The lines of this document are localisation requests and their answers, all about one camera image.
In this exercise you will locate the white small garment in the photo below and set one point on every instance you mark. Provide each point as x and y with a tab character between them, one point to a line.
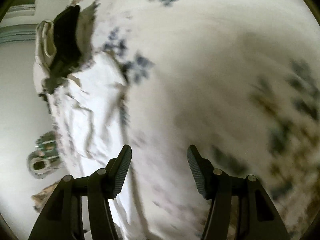
45	42

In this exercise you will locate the black garment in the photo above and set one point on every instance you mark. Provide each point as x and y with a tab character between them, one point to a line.
65	37

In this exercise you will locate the white green striped fabric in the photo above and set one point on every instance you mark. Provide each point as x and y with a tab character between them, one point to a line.
17	31

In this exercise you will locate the white floral bed sheet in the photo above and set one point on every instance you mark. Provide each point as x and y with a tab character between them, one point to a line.
190	85

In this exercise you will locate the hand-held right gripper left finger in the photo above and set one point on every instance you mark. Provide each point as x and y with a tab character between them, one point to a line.
122	171

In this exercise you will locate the person's left hand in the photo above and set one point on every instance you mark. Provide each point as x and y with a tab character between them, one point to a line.
42	197

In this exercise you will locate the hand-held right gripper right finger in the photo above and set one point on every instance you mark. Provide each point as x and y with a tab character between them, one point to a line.
196	172

